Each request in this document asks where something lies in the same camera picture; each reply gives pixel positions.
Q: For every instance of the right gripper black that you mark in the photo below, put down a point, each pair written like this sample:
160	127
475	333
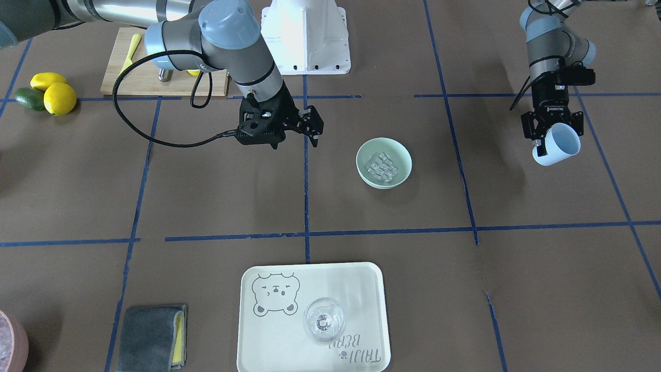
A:
287	109

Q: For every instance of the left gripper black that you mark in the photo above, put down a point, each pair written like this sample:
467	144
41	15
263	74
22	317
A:
549	94

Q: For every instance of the light blue plastic cup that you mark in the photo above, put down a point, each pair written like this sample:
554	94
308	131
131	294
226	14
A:
561	142

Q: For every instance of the green bowl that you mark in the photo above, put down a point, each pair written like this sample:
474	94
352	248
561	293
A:
395	150

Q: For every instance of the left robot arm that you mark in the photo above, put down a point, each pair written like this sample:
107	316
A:
558	58

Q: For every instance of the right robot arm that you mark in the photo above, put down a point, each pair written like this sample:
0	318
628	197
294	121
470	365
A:
207	36

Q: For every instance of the ice cubes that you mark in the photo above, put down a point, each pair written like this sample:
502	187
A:
382	168

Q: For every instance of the pink bowl with ice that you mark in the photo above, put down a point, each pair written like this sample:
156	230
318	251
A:
14	343

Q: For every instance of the wooden cutting board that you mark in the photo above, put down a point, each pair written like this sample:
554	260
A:
144	79

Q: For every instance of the yellow plastic knife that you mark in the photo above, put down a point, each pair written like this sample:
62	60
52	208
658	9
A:
133	45

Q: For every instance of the clear wine glass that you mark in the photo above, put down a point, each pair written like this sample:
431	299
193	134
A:
324	320

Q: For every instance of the cream bear tray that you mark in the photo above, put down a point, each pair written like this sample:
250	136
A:
271	331

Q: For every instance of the whole yellow lemon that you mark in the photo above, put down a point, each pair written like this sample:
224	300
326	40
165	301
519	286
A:
59	99

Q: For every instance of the grey folded cloth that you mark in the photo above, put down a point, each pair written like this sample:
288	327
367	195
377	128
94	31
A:
153	338

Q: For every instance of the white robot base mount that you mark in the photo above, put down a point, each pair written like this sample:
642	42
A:
307	37

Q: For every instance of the steel knife handle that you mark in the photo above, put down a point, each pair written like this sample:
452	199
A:
164	75

